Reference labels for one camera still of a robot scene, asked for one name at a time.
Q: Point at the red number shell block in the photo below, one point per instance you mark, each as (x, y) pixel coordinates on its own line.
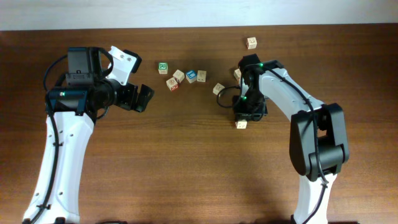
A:
(172, 84)

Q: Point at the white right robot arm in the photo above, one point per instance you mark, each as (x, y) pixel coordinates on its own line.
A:
(318, 144)

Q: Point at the red A wooden block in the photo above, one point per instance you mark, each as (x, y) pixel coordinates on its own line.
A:
(242, 124)

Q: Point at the plain J wooden block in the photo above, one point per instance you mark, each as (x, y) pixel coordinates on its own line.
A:
(201, 76)

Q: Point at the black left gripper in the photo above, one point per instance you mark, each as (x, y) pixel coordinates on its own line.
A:
(127, 99)

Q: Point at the blue L wooden block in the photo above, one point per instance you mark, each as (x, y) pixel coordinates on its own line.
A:
(191, 76)

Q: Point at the butterfly I wooden block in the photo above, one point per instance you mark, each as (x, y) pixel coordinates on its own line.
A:
(218, 88)

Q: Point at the far red wooden block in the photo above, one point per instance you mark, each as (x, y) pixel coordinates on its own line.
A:
(251, 43)

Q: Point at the red O wooden block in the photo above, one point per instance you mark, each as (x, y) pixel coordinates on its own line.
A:
(237, 74)

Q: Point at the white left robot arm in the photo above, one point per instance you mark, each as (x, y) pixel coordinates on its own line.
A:
(96, 79)

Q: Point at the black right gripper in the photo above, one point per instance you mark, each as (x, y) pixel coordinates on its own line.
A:
(244, 114)

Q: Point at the green R wooden block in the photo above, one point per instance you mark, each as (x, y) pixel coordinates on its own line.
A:
(163, 68)

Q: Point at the red 6 wooden block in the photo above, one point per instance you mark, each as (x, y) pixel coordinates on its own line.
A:
(179, 76)

